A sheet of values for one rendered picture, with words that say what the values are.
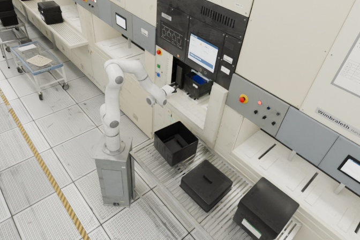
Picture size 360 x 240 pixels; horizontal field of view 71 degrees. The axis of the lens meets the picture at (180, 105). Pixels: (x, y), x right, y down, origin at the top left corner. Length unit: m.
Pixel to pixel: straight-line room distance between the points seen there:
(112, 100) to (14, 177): 1.77
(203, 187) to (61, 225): 1.50
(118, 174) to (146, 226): 0.65
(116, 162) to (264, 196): 1.18
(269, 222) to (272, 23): 1.18
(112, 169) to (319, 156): 1.58
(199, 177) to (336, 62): 1.18
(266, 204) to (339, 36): 1.07
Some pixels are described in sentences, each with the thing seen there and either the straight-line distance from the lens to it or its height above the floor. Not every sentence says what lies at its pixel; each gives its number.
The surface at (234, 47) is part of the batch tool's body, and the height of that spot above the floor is 1.74.
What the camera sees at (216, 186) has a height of 0.86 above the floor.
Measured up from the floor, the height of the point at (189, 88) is 1.01.
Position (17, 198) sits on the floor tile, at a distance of 3.16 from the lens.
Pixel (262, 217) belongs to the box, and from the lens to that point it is 1.77.
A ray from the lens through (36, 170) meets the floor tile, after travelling 3.31.
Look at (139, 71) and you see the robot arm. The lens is 1.82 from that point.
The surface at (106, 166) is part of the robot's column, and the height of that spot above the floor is 0.65.
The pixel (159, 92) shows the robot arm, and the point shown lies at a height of 1.30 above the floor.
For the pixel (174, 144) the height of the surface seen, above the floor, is 0.77.
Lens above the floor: 2.48
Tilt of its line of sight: 40 degrees down
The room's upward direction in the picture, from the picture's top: 7 degrees clockwise
